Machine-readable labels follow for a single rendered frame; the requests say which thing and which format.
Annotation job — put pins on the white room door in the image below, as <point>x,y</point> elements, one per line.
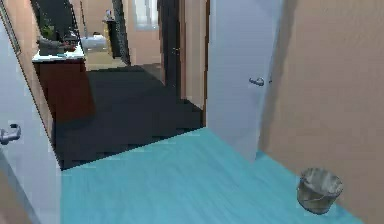
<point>238,76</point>
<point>23,140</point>

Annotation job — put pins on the dark room door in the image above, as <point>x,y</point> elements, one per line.
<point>170,43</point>

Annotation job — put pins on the white window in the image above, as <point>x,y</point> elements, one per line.
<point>145,14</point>

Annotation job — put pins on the black tall stand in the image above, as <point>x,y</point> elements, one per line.
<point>113,37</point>

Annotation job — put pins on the brown cabinet with white top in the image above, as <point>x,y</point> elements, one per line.
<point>65,86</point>

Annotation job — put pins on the grey metal waste bin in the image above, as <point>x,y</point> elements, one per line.
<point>318,191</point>

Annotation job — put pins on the green house plant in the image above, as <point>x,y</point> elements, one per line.
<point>47,32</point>

